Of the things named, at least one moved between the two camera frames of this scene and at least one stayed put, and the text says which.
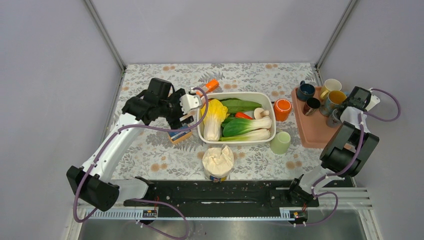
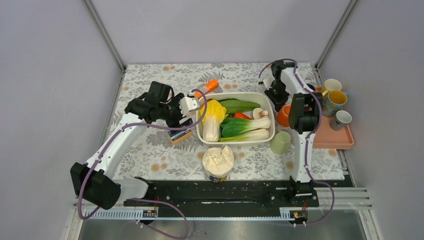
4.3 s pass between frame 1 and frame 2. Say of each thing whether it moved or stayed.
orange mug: moved
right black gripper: moved
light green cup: stayed
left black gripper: stayed
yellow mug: stayed
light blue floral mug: stayed
